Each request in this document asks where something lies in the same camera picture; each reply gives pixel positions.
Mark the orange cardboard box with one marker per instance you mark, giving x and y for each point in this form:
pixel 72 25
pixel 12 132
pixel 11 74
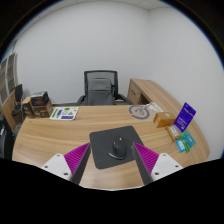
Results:
pixel 163 119

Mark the small tan packet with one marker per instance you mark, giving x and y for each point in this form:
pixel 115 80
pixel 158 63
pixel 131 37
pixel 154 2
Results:
pixel 173 133

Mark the blue small packet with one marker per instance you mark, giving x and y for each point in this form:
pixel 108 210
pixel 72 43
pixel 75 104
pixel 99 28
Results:
pixel 180 145

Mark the large brown cardboard box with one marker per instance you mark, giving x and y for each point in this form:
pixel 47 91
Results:
pixel 41 104

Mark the black computer mouse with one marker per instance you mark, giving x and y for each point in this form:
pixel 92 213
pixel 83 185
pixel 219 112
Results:
pixel 119 148

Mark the white paper sheet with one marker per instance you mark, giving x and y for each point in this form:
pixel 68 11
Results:
pixel 154 106

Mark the dark grey mouse pad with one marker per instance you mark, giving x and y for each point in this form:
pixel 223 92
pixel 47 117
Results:
pixel 102 143

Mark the green white leaflet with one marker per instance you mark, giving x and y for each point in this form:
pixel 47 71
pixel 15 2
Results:
pixel 64 113

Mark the grey mesh office chair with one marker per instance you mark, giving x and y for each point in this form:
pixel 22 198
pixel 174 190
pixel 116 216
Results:
pixel 101 88

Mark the black visitor chair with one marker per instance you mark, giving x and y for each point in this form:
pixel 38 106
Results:
pixel 18 99

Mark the black chair at left edge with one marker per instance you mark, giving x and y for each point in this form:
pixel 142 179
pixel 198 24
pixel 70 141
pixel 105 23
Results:
pixel 7 139

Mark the round grey coaster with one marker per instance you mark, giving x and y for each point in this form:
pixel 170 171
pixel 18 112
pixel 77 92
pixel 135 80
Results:
pixel 139 112

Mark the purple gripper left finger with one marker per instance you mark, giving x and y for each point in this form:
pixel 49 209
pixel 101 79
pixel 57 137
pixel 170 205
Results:
pixel 70 166

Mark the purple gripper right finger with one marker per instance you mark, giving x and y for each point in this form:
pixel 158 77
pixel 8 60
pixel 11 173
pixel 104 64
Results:
pixel 153 166

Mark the green packet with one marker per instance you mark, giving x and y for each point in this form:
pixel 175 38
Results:
pixel 187 140

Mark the purple standing card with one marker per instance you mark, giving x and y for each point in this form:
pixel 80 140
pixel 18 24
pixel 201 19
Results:
pixel 184 117

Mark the wooden side cabinet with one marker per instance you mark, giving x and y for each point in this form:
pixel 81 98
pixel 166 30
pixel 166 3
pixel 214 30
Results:
pixel 146 91

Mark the wooden bookshelf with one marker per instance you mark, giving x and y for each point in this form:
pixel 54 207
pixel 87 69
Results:
pixel 8 82

